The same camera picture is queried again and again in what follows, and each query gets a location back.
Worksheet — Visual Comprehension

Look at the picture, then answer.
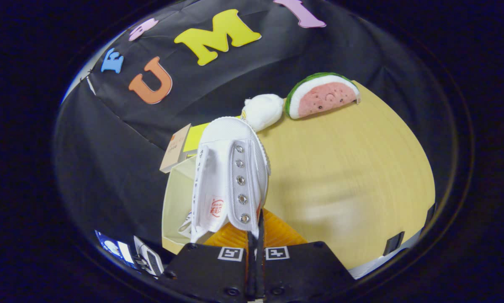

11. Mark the black table clamp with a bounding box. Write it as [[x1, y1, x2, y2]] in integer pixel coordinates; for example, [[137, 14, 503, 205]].
[[383, 231, 405, 256]]

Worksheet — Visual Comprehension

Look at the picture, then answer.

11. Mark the white plush toy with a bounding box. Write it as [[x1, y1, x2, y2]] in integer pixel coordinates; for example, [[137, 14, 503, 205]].
[[241, 93, 284, 132]]

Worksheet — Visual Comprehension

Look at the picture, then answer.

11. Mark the grey-green fabric storage box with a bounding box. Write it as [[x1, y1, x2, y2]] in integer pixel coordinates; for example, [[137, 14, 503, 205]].
[[162, 156, 202, 255]]

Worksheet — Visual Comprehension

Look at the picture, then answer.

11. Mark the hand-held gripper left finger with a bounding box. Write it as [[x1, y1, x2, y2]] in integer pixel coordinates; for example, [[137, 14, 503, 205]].
[[157, 208, 257, 303]]

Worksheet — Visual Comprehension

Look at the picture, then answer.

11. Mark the watermelon slice plush toy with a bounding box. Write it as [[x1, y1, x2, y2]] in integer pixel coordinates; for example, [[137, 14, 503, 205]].
[[284, 72, 361, 120]]

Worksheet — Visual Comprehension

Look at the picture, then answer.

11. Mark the yellow book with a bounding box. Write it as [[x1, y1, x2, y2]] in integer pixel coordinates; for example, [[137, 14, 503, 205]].
[[183, 121, 212, 157]]

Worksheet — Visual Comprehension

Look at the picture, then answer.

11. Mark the computer monitor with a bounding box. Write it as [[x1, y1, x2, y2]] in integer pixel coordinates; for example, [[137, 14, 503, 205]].
[[95, 230, 135, 270]]

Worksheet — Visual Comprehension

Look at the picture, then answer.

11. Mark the beige book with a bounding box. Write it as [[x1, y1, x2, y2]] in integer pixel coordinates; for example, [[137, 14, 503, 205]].
[[159, 123, 192, 174]]

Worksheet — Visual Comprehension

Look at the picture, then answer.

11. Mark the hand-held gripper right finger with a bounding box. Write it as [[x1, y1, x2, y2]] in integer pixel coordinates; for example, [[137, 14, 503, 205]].
[[255, 207, 355, 303]]

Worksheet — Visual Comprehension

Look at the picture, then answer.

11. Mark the white keypad device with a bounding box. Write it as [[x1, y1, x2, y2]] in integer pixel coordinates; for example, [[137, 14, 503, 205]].
[[133, 236, 165, 277]]

